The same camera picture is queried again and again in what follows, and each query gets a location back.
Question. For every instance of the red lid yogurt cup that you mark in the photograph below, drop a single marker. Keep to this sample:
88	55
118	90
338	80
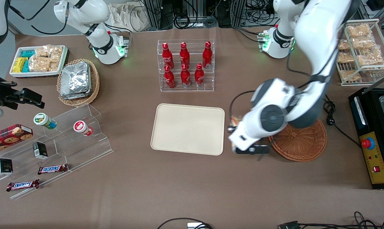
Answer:
82	128

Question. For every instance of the red cookie box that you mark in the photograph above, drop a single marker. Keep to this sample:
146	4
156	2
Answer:
7	136

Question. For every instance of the green lid yogurt cup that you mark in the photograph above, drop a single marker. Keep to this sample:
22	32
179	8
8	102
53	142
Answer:
45	121

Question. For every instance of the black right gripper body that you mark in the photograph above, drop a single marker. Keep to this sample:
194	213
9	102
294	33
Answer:
0	95

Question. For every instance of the aluminium frame post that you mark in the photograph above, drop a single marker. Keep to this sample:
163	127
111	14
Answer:
238	12
155	14

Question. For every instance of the clear acrylic bottle rack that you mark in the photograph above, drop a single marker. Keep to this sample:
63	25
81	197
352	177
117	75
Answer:
211	81

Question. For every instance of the clear acrylic tiered stand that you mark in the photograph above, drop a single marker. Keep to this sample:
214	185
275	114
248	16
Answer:
67	149

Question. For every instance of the triangular sandwich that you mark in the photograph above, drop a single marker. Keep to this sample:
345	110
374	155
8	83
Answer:
236	121

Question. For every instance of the white plastic bags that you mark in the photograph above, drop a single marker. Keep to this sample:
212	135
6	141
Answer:
128	17

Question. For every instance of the teal snack packet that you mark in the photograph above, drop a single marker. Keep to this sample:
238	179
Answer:
28	53
26	66

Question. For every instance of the yellow snack packet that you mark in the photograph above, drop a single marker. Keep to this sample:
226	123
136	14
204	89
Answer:
18	64

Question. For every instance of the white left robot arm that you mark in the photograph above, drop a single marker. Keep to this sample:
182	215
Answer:
274	101

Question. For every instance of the small white device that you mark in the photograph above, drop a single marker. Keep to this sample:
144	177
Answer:
196	226

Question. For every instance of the small black box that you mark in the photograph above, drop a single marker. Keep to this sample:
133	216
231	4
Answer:
4	166
40	150

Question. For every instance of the clear rice cracker pack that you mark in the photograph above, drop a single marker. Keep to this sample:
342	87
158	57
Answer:
38	64
43	51
53	66
56	52

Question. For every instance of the bagged fried snack pack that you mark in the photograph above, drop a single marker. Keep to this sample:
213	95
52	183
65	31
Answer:
372	59
349	75
345	57
359	31
344	45
364	42

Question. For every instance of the brown wicker basket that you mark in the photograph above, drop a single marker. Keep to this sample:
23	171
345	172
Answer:
300	144

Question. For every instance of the light wicker basket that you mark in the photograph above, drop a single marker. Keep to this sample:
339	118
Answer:
95	82

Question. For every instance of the beige plastic tray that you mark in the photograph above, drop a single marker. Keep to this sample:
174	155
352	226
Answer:
188	128

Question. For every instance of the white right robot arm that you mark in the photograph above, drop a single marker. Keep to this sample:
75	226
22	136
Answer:
100	47

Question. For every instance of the white rectangular snack tray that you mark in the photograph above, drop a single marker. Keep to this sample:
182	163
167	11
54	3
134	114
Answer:
36	74

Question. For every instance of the black table appliance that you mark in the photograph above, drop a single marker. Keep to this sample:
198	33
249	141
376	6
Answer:
373	105

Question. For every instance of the silver foil packet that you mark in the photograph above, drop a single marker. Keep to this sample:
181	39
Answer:
75	78
74	94

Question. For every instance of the red cola bottle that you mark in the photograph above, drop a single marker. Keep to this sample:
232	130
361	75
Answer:
184	56
207	56
169	79
167	57
199	77
185	78

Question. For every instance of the brown snickers bar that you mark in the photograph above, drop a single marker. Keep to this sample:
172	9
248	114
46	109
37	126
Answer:
53	169
22	185

